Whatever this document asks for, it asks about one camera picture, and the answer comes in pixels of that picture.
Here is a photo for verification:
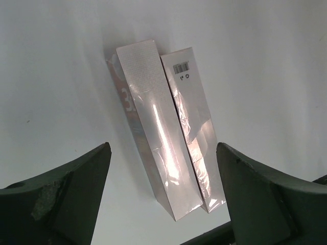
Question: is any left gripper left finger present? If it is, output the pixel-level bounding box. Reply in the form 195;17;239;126
1;142;112;244

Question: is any silver toothpaste box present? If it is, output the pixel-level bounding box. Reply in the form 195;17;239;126
107;39;203;221
160;47;226;213

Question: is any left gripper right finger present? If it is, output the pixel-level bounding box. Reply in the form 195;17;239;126
216;141;327;245

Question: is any left silver toothpaste box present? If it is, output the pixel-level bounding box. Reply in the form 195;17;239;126
107;39;203;221

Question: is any right silver toothpaste box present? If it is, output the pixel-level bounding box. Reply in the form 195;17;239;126
160;47;226;213

